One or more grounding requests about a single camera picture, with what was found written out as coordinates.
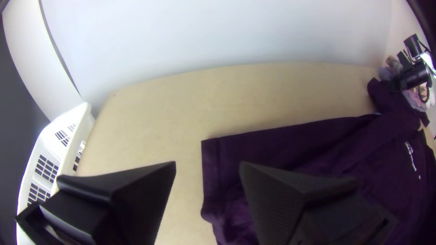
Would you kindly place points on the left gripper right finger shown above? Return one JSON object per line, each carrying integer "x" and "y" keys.
{"x": 299, "y": 211}

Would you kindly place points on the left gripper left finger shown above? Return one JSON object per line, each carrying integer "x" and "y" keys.
{"x": 129, "y": 204}

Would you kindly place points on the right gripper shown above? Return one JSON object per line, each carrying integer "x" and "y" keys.
{"x": 414, "y": 77}

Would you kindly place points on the dark t-shirt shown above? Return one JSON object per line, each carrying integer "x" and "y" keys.
{"x": 340, "y": 146}

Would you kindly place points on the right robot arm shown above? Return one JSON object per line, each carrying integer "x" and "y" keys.
{"x": 412, "y": 42}

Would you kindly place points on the white laundry basket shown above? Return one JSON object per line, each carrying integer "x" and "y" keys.
{"x": 58, "y": 149}

